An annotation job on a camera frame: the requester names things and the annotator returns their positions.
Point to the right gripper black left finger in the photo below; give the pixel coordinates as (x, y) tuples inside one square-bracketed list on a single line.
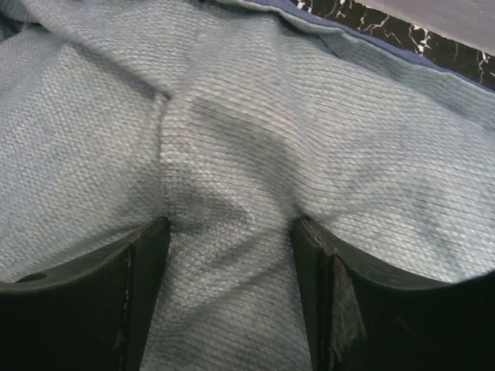
[(90, 313)]

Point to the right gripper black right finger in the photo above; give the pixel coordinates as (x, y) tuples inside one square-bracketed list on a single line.
[(362, 313)]

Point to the blue fish print pillowcase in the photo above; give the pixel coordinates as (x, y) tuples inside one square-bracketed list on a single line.
[(231, 119)]

